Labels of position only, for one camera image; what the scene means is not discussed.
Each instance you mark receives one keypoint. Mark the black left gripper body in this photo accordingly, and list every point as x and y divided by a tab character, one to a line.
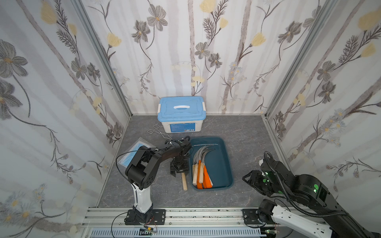
179	166

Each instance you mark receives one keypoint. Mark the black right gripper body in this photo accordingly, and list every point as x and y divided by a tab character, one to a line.
258	181

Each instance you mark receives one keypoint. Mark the orange handle sickle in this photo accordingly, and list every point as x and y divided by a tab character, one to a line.
206	179
198	183

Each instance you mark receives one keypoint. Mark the wooden handle sickle group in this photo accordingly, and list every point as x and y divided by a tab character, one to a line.
196	158

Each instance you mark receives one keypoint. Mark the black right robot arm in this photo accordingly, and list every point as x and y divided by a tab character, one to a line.
307	195

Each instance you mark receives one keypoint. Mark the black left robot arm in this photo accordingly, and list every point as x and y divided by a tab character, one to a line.
141	173

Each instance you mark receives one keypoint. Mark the teal plastic storage bin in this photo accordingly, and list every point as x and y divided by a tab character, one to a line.
217	162

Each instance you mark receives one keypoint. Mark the white storage box blue lid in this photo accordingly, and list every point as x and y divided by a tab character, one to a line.
181	114

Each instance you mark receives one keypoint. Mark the bagged blue face masks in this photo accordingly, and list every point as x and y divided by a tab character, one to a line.
126	157

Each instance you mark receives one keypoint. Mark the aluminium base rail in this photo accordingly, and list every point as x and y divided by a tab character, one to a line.
220	222

